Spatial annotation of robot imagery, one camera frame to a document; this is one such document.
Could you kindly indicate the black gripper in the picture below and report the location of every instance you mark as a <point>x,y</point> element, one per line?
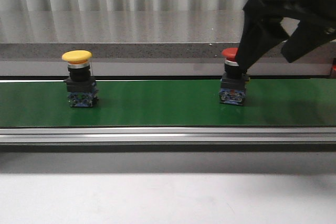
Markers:
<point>260,34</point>

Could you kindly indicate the green conveyor belt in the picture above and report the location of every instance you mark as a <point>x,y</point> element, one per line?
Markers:
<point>269,102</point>

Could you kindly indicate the grey stone counter ledge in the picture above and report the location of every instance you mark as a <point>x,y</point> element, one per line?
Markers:
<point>123,43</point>

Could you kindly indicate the aluminium conveyor frame rail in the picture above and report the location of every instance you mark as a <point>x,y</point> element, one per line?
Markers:
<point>155,135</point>

